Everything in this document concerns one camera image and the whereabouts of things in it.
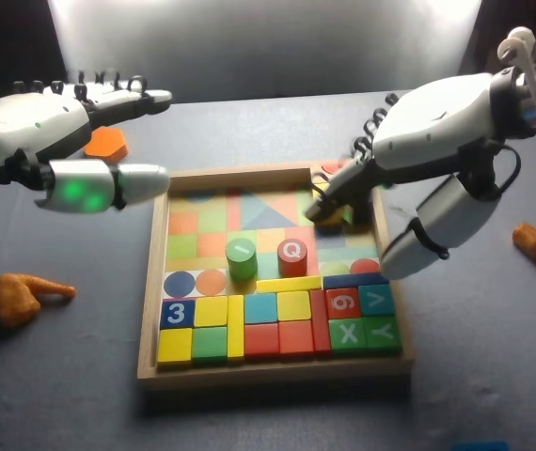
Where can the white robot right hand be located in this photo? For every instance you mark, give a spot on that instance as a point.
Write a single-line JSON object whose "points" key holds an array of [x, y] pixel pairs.
{"points": [[437, 127]]}

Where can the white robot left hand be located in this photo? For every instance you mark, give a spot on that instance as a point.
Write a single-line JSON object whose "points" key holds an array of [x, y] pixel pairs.
{"points": [[23, 122]]}

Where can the red cylinder block letter Q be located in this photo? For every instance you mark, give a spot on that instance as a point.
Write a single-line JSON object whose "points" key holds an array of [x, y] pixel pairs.
{"points": [[291, 263]]}

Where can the green cylinder block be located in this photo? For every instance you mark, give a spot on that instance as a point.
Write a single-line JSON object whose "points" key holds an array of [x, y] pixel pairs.
{"points": [[241, 263]]}

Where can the orange hexagon block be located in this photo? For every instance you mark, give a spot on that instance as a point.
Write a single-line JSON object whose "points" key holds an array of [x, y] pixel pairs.
{"points": [[105, 145]]}

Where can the wooden puzzle tray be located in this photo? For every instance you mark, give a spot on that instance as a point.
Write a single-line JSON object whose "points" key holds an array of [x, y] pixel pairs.
{"points": [[272, 371]]}

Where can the brown board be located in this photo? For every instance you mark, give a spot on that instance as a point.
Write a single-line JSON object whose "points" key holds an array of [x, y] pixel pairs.
{"points": [[489, 51]]}

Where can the toy fried chicken leg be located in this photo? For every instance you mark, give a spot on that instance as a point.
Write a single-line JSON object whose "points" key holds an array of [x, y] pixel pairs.
{"points": [[14, 300]]}

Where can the white backdrop board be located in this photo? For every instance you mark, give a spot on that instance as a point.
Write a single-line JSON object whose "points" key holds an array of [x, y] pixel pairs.
{"points": [[268, 47]]}

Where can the grey table cloth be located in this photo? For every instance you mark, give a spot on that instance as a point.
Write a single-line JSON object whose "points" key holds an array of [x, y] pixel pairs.
{"points": [[61, 399]]}

